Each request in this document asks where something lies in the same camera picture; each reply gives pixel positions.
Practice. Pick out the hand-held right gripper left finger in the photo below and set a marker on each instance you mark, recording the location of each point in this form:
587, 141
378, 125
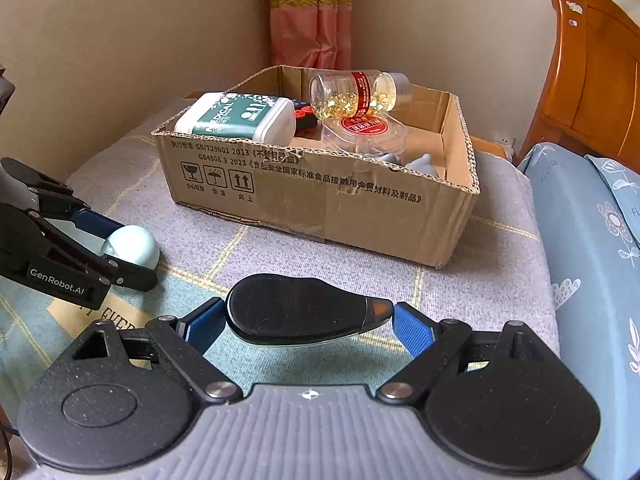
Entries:
205, 327

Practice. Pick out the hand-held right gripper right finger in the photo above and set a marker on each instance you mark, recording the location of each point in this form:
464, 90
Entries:
411, 331

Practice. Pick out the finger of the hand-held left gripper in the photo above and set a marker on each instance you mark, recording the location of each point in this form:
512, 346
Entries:
120, 272
95, 222

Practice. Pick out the mint green egg-shaped case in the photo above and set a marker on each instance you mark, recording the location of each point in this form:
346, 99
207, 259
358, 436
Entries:
135, 247

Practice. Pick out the black oval case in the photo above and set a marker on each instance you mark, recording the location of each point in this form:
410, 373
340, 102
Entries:
300, 310

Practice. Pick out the cardboard box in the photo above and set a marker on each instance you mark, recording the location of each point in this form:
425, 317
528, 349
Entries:
320, 210

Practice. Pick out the white green medical bottle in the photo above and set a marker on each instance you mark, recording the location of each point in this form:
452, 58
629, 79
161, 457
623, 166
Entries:
235, 115

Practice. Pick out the clear jar with red label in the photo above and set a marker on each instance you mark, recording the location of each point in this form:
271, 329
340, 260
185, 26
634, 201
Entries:
365, 127

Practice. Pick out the gold capsule bottle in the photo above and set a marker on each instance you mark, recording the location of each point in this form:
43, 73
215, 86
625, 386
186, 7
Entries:
360, 92

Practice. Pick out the checked bed blanket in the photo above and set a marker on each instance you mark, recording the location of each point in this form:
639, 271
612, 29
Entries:
500, 240

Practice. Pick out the blue floral quilt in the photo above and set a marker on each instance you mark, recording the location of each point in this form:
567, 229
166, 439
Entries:
590, 285

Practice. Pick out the blue floral pillow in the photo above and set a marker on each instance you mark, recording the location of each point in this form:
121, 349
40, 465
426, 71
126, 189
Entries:
617, 195

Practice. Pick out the pink curtain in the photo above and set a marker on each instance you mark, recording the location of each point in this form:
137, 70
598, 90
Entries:
312, 15

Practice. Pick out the wooden headboard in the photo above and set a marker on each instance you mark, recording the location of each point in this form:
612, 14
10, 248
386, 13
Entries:
595, 70

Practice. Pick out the white wall socket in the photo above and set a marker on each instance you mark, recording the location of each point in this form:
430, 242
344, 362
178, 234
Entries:
506, 144

